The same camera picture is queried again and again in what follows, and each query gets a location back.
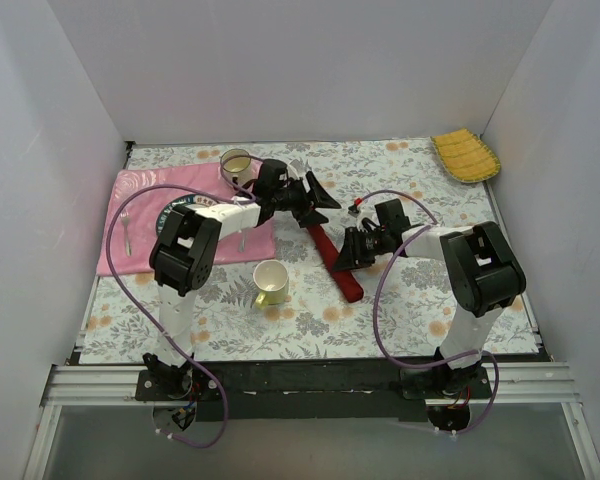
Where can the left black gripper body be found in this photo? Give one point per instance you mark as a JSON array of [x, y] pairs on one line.
[[306, 198]]

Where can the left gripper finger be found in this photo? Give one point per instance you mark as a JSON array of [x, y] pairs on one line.
[[316, 195], [312, 218]]

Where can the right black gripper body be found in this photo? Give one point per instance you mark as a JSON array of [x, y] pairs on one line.
[[355, 245]]

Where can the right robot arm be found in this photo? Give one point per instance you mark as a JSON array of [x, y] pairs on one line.
[[484, 275]]

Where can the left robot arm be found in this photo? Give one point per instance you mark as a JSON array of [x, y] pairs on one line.
[[183, 255]]

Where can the yellow mug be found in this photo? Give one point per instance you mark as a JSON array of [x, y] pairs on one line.
[[272, 281]]

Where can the white plate blue rim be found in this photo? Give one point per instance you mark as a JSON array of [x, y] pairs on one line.
[[192, 201]]

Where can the yellow bamboo tray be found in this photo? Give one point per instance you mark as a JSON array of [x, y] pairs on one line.
[[465, 157]]

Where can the silver fork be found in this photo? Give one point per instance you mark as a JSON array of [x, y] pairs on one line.
[[125, 220]]

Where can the pink placemat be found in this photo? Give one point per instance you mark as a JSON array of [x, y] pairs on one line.
[[145, 209]]

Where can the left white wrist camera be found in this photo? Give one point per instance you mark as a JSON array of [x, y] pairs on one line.
[[296, 169]]

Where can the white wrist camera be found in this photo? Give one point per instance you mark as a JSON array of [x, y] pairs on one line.
[[363, 215], [296, 169]]

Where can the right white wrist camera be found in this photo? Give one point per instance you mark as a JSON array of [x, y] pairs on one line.
[[363, 215]]

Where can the white mug black handle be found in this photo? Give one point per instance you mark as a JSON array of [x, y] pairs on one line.
[[238, 166]]

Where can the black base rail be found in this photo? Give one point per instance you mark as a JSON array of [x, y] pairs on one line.
[[306, 389]]

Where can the aluminium frame rail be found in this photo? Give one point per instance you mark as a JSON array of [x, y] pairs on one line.
[[511, 382]]

